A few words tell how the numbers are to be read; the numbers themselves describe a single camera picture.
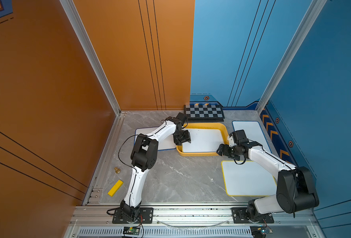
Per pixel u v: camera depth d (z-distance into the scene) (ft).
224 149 2.65
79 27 2.48
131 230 2.36
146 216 2.40
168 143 3.29
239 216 2.38
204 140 3.36
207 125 3.47
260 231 2.31
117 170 2.85
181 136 2.80
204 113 3.76
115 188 2.70
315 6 2.28
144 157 1.90
